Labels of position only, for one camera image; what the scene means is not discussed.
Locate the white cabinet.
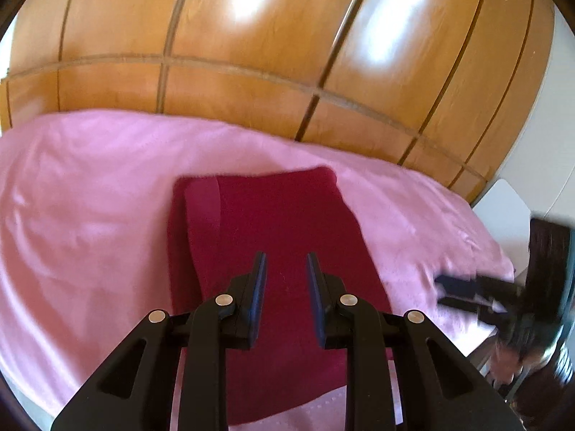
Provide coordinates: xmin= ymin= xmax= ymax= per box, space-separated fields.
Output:
xmin=471 ymin=179 xmax=533 ymax=281

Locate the person's right hand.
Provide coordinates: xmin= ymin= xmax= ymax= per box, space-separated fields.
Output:
xmin=492 ymin=340 xmax=526 ymax=383

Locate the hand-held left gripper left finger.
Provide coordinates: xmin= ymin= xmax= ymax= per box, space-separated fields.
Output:
xmin=51 ymin=252 xmax=267 ymax=431

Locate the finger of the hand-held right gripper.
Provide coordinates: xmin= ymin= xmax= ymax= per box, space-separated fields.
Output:
xmin=434 ymin=275 xmax=483 ymax=299
xmin=437 ymin=296 xmax=497 ymax=315

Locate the wooden wardrobe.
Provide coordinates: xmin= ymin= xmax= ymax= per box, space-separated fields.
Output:
xmin=0 ymin=0 xmax=558 ymax=211

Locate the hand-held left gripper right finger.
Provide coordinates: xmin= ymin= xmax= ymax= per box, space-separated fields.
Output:
xmin=307 ymin=254 xmax=524 ymax=431

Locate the pink blanket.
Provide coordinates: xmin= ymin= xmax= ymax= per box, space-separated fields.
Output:
xmin=0 ymin=110 xmax=517 ymax=431

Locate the maroon embroidered sweater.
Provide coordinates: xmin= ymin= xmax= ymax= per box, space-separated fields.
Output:
xmin=168 ymin=166 xmax=398 ymax=427

